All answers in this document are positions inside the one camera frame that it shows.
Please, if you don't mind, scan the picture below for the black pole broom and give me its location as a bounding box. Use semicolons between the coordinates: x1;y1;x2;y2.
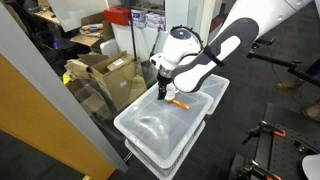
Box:
129;0;148;95

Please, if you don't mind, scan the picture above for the small clear plastic bin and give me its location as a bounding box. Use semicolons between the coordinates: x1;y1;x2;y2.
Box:
199;73;231;116

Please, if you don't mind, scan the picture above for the white board panel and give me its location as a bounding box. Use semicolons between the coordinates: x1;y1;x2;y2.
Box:
47;0;110;33

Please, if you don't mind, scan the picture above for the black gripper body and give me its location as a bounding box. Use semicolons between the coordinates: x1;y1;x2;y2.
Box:
156;73;172;92

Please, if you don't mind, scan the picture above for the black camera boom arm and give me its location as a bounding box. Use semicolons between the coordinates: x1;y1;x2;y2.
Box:
246;38;320;88

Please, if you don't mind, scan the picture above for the large clear plastic bin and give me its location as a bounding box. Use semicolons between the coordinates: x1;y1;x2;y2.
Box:
113;81;214;168

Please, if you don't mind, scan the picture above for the wooden door panel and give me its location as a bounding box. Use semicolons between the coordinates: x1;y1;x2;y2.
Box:
0;53;116;180

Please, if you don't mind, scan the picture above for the black clamp with orange handle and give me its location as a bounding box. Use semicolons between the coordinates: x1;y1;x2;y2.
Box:
233;159;283;180
241;120;287;145

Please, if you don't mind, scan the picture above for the white plastic container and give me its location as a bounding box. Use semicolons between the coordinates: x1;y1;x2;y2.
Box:
99;37;120;58

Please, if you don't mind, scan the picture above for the orange marker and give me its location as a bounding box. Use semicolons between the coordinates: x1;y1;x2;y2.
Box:
171;98;190;110

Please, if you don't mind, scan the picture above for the gray metal frame post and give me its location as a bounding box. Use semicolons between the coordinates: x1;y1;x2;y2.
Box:
0;2;129;174

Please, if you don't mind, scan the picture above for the brown shoe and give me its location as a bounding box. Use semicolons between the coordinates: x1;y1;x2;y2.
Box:
301;99;320;121
274;79;306;90

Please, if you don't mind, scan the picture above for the flattened cardboard stack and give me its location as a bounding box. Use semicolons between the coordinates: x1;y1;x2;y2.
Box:
64;53;101;81

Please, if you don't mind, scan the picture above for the red box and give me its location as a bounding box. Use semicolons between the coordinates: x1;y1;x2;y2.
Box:
103;5;132;27

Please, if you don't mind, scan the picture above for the large open cardboard box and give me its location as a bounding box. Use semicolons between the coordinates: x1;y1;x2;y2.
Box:
89;50;148;111

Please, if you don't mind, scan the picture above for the black long-handled dustpan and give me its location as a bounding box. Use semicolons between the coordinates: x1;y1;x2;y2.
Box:
141;31;162;88

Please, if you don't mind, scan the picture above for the white rounded object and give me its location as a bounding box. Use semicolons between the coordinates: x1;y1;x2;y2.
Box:
302;153;320;180

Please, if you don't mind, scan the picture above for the purple print glove box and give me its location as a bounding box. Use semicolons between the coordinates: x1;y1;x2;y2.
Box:
146;21;167;32
131;9;148;28
145;12;167;23

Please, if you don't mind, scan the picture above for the orange and white package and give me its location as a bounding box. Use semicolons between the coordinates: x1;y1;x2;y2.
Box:
80;23;104;34

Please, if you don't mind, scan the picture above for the flat cardboard sheet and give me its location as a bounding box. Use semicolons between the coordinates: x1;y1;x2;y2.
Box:
69;32;101;48

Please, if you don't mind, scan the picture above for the wooden desk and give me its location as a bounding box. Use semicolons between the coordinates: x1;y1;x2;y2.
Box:
33;8;61;25

